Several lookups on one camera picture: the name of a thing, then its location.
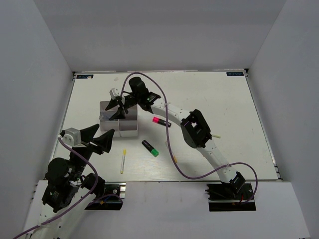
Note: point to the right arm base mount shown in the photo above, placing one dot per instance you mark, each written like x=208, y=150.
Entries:
x=220, y=199

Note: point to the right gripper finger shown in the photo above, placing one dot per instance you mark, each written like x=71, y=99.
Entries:
x=119, y=114
x=116, y=102

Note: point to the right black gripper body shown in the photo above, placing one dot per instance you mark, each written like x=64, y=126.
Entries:
x=131, y=100

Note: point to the yellow marker near left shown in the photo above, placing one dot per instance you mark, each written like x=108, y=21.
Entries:
x=123, y=161

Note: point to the white right organizer box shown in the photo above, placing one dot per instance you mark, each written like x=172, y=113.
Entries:
x=128, y=127

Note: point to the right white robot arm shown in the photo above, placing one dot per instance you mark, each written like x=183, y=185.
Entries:
x=195, y=130

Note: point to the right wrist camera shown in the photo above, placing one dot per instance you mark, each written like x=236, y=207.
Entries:
x=115, y=94

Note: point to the corner blue label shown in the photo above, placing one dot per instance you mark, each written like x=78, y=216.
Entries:
x=234, y=74
x=86, y=76

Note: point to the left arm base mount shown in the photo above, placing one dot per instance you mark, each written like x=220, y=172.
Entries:
x=112, y=200

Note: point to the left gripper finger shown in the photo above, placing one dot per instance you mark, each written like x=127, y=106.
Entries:
x=104, y=142
x=87, y=134

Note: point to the green black highlighter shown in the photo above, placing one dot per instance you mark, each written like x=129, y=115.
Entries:
x=150, y=148

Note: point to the white organizer box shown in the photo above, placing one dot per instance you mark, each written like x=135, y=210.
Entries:
x=128, y=127
x=105, y=123

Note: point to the yellow capped white marker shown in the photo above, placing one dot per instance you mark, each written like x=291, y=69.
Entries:
x=170, y=150

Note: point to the clear glue bottle blue cap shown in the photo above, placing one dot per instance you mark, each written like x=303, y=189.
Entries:
x=106, y=116

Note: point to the left corner blue label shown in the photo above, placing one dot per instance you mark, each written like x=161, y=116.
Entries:
x=86, y=76

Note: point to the right corner blue label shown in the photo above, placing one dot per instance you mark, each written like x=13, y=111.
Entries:
x=234, y=74

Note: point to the white left organizer box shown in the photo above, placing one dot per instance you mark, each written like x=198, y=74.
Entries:
x=105, y=123

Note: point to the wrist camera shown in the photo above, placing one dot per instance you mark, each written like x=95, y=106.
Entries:
x=71, y=137
x=115, y=94

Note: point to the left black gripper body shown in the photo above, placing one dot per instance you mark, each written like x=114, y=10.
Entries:
x=87, y=151

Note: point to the pink black highlighter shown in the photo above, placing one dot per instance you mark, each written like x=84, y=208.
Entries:
x=161, y=122

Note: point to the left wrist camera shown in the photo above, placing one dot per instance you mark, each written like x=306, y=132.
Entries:
x=71, y=137

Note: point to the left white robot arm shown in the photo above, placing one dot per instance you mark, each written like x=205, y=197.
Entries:
x=73, y=184

